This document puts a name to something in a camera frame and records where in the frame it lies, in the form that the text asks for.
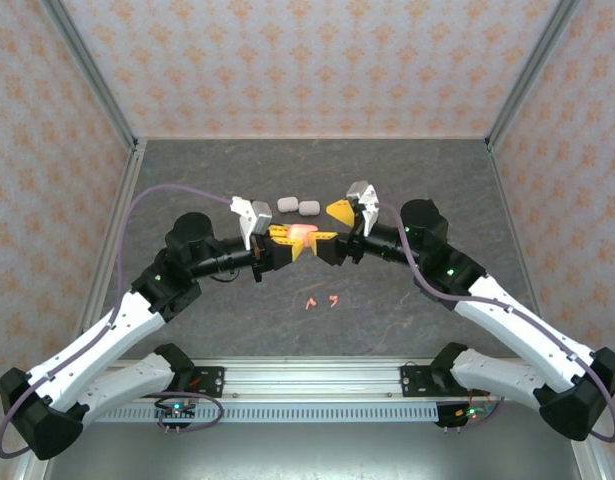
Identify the pink earbud charging case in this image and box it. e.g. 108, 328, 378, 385
286, 223, 319, 242

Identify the small controller circuit board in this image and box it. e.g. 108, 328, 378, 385
156, 402, 196, 421
454, 405, 496, 420

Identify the grey metal panel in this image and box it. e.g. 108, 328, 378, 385
41, 399, 596, 480

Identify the aluminium table edge rail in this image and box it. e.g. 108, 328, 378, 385
49, 139, 148, 371
486, 142, 558, 361

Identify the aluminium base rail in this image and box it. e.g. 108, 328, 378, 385
49, 357, 588, 401

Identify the slotted grey cable duct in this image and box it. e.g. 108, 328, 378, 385
94, 403, 441, 424

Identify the aluminium corner post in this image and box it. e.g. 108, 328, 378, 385
39, 0, 147, 151
485, 0, 583, 151

